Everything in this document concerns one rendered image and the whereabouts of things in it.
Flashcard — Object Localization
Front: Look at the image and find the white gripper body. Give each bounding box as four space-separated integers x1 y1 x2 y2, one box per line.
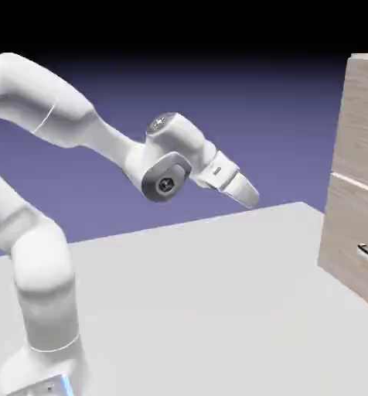
222 172 261 210

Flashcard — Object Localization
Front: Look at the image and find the light wood drawer front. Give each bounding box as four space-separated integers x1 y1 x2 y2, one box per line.
317 173 368 313
331 54 368 193

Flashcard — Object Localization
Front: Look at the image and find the light wood cabinet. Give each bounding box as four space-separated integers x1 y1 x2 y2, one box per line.
317 53 368 314

